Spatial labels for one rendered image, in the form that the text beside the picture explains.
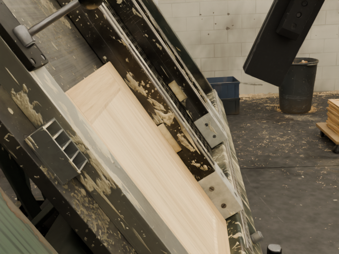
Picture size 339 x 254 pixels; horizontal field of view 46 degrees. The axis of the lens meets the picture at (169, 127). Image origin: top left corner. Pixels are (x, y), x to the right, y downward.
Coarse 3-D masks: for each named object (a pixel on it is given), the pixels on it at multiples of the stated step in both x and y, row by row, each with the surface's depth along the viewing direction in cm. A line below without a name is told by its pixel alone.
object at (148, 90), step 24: (72, 0) 86; (96, 24) 87; (96, 48) 89; (120, 48) 88; (120, 72) 90; (144, 72) 90; (144, 96) 92; (168, 96) 97; (168, 120) 93; (192, 144) 94; (192, 168) 96; (216, 168) 98; (216, 192) 98
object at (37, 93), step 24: (0, 48) 47; (0, 72) 48; (24, 72) 48; (48, 72) 52; (24, 96) 49; (48, 96) 49; (48, 120) 49; (72, 120) 50; (96, 144) 53; (96, 168) 51; (120, 168) 55; (96, 192) 52; (120, 192) 52; (120, 216) 53; (144, 216) 53; (144, 240) 54; (168, 240) 56
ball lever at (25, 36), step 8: (80, 0) 51; (88, 0) 50; (96, 0) 51; (64, 8) 50; (72, 8) 51; (88, 8) 52; (48, 16) 50; (56, 16) 50; (40, 24) 49; (48, 24) 50; (16, 32) 48; (24, 32) 48; (32, 32) 49; (24, 40) 48; (32, 40) 48
